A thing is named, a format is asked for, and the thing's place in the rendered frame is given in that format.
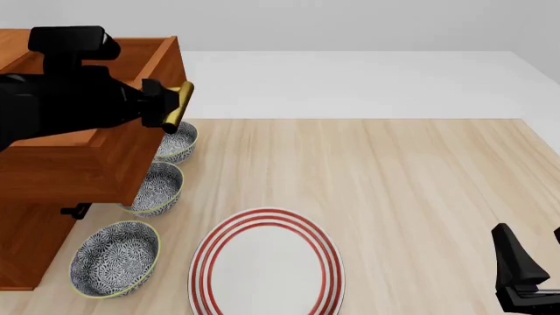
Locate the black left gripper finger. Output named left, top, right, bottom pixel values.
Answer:
left=141, top=78, right=182, bottom=100
left=141, top=96, right=179, bottom=130

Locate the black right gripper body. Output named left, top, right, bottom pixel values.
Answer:
left=493, top=282, right=560, bottom=315

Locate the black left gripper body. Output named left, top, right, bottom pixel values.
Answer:
left=118, top=81, right=152, bottom=128

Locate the brass drawer handle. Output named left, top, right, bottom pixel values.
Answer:
left=160, top=80, right=195, bottom=135

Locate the wooden cabinet drawer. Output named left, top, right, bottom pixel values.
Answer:
left=0, top=34, right=191, bottom=207

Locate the wooden cabinet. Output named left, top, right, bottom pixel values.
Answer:
left=0, top=28, right=94, bottom=291

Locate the patterned black and white bowl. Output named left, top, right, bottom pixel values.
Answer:
left=68, top=220, right=162, bottom=300
left=118, top=160, right=186, bottom=219
left=154, top=121, right=200, bottom=165

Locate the white plate with red rings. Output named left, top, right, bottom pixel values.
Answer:
left=187, top=206, right=347, bottom=315

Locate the dark small drawer handle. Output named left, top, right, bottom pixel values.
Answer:
left=59, top=202, right=94, bottom=220

